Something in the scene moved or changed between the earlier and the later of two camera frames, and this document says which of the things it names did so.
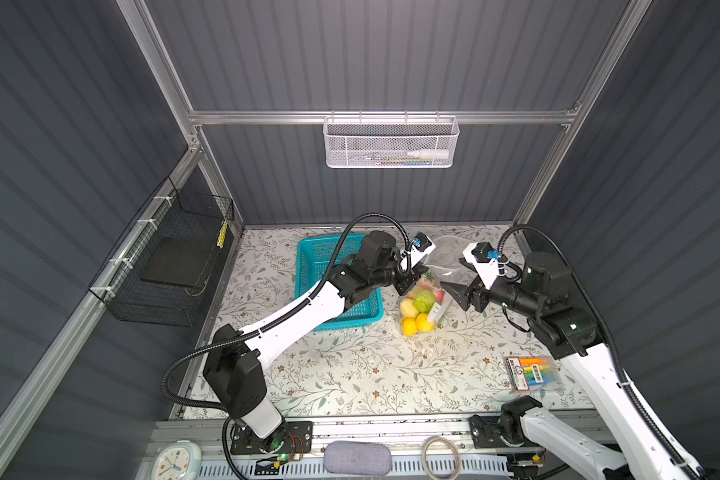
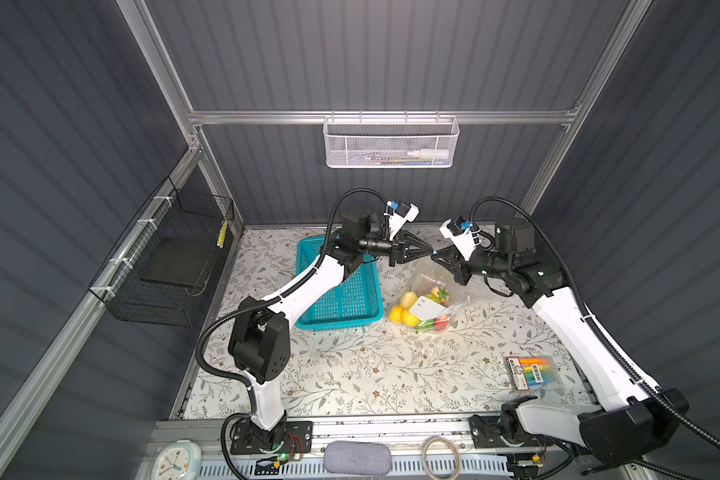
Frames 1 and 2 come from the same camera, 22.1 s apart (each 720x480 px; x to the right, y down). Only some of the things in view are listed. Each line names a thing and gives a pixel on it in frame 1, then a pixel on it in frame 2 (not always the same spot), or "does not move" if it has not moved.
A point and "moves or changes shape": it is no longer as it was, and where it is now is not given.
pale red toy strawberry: (439, 296) does not move
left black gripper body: (391, 276) -> (374, 245)
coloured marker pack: (526, 372) does not move
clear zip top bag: (422, 311) moves or changes shape
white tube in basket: (430, 154) does not move
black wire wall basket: (163, 260) does not move
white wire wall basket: (391, 142) does not move
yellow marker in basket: (223, 230) does not move
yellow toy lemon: (423, 324) -> (396, 314)
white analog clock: (178, 460) does not move
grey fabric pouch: (358, 458) does not move
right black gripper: (459, 291) -> (456, 261)
